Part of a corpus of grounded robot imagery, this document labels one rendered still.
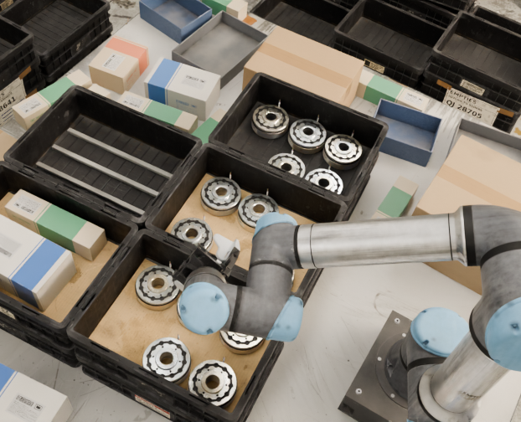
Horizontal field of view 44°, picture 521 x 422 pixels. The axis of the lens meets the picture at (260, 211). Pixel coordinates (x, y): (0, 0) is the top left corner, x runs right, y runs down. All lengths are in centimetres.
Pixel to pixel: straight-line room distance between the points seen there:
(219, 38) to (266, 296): 141
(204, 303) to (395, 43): 210
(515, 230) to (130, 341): 87
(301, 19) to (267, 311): 223
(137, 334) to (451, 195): 85
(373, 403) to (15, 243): 87
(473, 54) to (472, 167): 107
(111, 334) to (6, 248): 30
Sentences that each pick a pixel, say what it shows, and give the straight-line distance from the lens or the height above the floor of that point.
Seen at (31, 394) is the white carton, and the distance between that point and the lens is 153.
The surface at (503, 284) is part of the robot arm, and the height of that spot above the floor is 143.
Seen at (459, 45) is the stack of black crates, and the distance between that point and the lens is 283.
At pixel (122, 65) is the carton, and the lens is 210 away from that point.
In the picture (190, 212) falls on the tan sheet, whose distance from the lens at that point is 166.
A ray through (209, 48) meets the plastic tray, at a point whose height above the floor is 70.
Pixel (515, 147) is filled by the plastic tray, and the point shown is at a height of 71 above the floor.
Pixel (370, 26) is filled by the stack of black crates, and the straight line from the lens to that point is 298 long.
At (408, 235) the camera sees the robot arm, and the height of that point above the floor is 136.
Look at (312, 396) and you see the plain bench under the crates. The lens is 160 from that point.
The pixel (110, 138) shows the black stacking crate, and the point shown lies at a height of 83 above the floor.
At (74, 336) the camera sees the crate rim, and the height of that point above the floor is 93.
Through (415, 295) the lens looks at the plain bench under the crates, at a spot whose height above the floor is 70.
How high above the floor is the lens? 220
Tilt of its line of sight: 55 degrees down
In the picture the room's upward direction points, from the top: 8 degrees clockwise
